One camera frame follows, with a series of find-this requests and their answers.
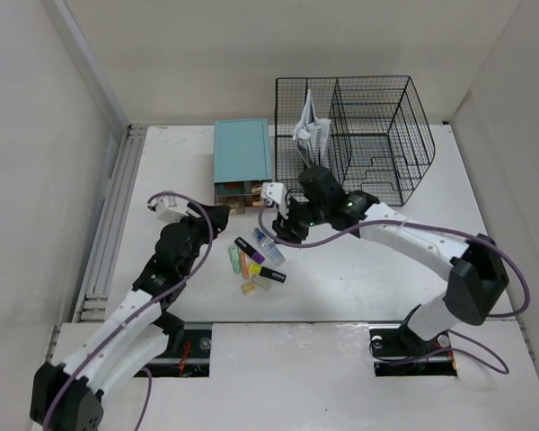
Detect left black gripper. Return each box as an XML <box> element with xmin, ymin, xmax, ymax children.
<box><xmin>171</xmin><ymin>201</ymin><xmax>227</xmax><ymax>277</ymax></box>

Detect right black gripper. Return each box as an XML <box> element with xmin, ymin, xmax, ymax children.
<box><xmin>272</xmin><ymin>195</ymin><xmax>329</xmax><ymax>247</ymax></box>

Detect clear spray bottle blue cap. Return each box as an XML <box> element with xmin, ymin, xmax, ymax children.
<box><xmin>253</xmin><ymin>228</ymin><xmax>286</xmax><ymax>266</ymax></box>

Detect teal mini drawer cabinet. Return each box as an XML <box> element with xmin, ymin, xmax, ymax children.
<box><xmin>214</xmin><ymin>119</ymin><xmax>274</xmax><ymax>215</ymax></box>

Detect white paper booklet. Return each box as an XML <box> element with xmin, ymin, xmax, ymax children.
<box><xmin>292</xmin><ymin>90</ymin><xmax>331</xmax><ymax>166</ymax></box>

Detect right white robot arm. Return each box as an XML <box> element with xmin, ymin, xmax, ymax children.
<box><xmin>261</xmin><ymin>165</ymin><xmax>508</xmax><ymax>354</ymax></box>

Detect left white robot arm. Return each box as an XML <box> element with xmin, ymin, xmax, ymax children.
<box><xmin>30</xmin><ymin>201</ymin><xmax>230</xmax><ymax>430</ymax></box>

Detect green highlighter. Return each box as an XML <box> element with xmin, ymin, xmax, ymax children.
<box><xmin>228</xmin><ymin>244</ymin><xmax>242</xmax><ymax>274</ymax></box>

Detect purple black highlighter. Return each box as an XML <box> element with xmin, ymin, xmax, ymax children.
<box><xmin>234</xmin><ymin>237</ymin><xmax>265</xmax><ymax>264</ymax></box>

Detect orange highlighter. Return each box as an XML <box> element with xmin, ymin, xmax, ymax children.
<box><xmin>240</xmin><ymin>251</ymin><xmax>250</xmax><ymax>279</ymax></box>

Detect yellow black highlighter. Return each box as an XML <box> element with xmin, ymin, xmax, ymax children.
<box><xmin>249</xmin><ymin>263</ymin><xmax>287</xmax><ymax>283</ymax></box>

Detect small wooden eraser block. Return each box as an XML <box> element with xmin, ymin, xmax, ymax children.
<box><xmin>242</xmin><ymin>281</ymin><xmax>257</xmax><ymax>295</ymax></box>

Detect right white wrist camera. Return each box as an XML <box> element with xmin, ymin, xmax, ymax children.
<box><xmin>261</xmin><ymin>182</ymin><xmax>288</xmax><ymax>218</ymax></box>

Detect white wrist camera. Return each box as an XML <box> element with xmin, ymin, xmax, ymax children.
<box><xmin>146</xmin><ymin>193</ymin><xmax>186</xmax><ymax>224</ymax></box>
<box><xmin>261</xmin><ymin>182</ymin><xmax>288</xmax><ymax>218</ymax></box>

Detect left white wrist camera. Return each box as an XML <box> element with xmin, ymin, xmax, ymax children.
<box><xmin>146</xmin><ymin>193</ymin><xmax>186</xmax><ymax>224</ymax></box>

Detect black wire mesh organizer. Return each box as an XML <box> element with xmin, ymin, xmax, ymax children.
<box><xmin>274</xmin><ymin>75</ymin><xmax>435</xmax><ymax>207</ymax></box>

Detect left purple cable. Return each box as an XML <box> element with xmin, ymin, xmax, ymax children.
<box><xmin>40</xmin><ymin>190</ymin><xmax>215</xmax><ymax>431</ymax></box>

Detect purple cable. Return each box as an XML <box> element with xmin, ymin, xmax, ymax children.
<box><xmin>40</xmin><ymin>190</ymin><xmax>215</xmax><ymax>431</ymax></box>
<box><xmin>257</xmin><ymin>200</ymin><xmax>533</xmax><ymax>374</ymax></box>

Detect aluminium rail frame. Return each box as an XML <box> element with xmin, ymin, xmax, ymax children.
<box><xmin>69</xmin><ymin>125</ymin><xmax>147</xmax><ymax>323</ymax></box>

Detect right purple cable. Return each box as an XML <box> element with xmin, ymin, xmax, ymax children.
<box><xmin>257</xmin><ymin>200</ymin><xmax>533</xmax><ymax>374</ymax></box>

